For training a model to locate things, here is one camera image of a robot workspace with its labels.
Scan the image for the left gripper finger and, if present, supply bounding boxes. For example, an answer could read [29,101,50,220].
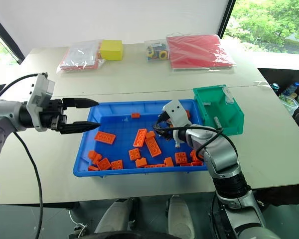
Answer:
[62,98,100,109]
[57,121,102,135]

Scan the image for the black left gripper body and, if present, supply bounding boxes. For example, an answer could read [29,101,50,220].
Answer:
[39,99,68,131]

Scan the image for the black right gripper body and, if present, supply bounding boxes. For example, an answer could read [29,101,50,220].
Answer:
[155,112,175,137]

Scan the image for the blue plastic bin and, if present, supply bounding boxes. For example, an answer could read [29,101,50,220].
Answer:
[72,99,210,178]

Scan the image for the green plastic bin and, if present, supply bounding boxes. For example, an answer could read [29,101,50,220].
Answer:
[192,84,246,136]

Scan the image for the white label on bin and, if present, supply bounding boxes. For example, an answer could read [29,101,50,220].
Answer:
[222,87,234,104]

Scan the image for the orange four-stud brick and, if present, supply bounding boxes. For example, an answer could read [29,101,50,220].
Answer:
[97,157,112,172]
[110,159,124,171]
[174,151,189,165]
[128,148,143,161]

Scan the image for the flat orange six-stud brick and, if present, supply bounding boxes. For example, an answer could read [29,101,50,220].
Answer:
[94,131,117,145]

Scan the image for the bag of white red sheets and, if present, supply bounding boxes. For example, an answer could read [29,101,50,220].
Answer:
[56,39,106,74]

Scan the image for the yellow box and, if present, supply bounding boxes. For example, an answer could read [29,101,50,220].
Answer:
[99,39,124,61]

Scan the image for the clear box of coloured rings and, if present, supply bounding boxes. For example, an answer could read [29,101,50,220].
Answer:
[144,39,169,63]

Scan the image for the white rounded robot leg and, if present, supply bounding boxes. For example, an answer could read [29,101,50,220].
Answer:
[94,198,135,234]
[166,195,195,239]

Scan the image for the red sheets in plastic bag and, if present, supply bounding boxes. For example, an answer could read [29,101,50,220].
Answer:
[165,33,238,73]

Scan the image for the clear plastic bag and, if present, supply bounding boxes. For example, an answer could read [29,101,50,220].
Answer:
[278,94,299,116]

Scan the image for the clear water bottle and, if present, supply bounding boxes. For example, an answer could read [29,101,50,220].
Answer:
[282,82,299,97]

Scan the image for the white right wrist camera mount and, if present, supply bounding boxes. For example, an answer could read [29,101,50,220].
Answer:
[162,99,193,148]

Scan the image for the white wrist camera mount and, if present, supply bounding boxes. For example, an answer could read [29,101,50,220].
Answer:
[26,72,56,132]
[162,99,193,148]

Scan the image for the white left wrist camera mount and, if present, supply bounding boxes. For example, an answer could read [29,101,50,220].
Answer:
[26,72,56,132]

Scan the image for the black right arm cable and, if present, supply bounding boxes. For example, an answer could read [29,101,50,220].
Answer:
[170,125,240,162]

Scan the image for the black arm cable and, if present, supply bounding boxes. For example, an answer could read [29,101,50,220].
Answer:
[0,73,44,239]
[170,125,240,162]

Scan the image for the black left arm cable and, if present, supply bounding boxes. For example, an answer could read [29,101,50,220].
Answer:
[0,73,44,239]

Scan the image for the black window frame bar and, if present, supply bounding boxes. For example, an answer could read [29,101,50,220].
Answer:
[218,0,237,39]
[0,9,26,64]

